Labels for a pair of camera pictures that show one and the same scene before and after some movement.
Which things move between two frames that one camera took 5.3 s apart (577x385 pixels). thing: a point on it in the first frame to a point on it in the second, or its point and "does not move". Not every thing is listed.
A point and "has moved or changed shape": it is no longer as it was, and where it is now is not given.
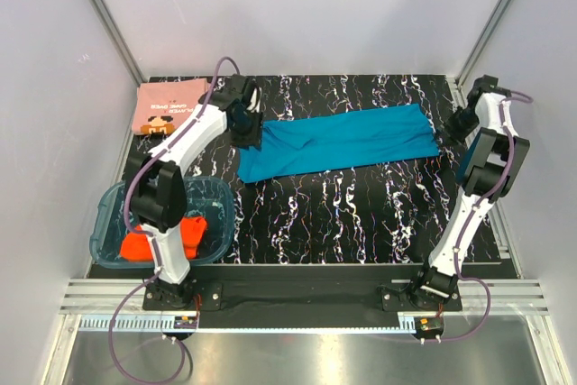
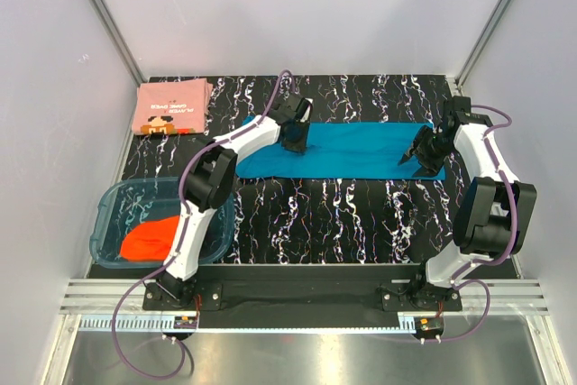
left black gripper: [248, 131] to [294, 131]
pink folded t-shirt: [161, 106] does not move
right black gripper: [452, 124] to [426, 150]
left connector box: [185, 322] does not move
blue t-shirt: [305, 143] has moved or changed shape
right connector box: [428, 325] does not move
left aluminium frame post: [104, 13] does not move
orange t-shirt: [137, 247] does not move
